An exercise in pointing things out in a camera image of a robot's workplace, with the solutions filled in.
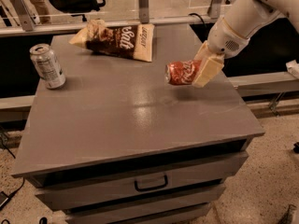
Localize black drawer handle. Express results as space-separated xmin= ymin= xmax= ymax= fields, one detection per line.
xmin=134 ymin=175 xmax=168 ymax=192

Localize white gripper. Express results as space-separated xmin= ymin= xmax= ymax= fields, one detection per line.
xmin=192 ymin=18 xmax=249 ymax=88

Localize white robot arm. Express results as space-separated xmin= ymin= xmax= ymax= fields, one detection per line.
xmin=192 ymin=0 xmax=299 ymax=88

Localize brown salt chip bag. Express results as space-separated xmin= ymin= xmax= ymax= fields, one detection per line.
xmin=69 ymin=20 xmax=154 ymax=62

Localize black cable on rail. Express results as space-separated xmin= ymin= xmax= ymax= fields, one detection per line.
xmin=188 ymin=12 xmax=209 ymax=35

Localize silver soda can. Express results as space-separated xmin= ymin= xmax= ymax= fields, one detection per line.
xmin=30 ymin=44 xmax=65 ymax=90

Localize person legs in khaki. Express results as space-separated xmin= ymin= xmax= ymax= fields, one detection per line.
xmin=30 ymin=0 xmax=51 ymax=24

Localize red crushed coke can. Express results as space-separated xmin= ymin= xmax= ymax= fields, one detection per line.
xmin=165 ymin=60 xmax=201 ymax=85

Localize black floor cable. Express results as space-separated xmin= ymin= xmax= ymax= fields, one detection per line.
xmin=0 ymin=131 xmax=26 ymax=212

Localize grey drawer cabinet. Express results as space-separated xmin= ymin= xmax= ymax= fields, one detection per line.
xmin=12 ymin=24 xmax=263 ymax=224

